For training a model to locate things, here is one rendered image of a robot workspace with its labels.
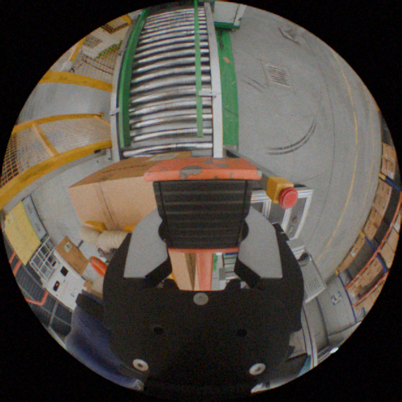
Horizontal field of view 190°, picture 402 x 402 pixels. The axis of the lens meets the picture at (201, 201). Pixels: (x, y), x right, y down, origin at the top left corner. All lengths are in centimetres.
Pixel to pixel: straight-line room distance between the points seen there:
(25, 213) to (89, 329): 732
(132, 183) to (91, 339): 38
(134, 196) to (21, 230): 740
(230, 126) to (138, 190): 118
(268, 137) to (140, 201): 138
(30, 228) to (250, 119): 814
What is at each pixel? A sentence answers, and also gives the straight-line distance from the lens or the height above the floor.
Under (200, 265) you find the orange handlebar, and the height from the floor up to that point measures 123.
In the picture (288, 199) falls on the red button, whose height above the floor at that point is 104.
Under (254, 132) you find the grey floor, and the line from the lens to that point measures 142.
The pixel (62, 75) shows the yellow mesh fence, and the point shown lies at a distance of 88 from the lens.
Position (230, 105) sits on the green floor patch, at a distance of 139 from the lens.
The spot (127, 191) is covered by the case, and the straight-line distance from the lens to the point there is 31.
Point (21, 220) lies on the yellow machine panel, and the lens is 755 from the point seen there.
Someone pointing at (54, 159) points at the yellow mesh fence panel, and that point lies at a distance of 71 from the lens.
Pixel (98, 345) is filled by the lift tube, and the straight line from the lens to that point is 36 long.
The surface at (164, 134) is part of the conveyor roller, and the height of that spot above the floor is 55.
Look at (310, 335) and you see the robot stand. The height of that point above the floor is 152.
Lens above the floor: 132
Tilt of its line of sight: 62 degrees down
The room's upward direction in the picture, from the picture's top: 177 degrees counter-clockwise
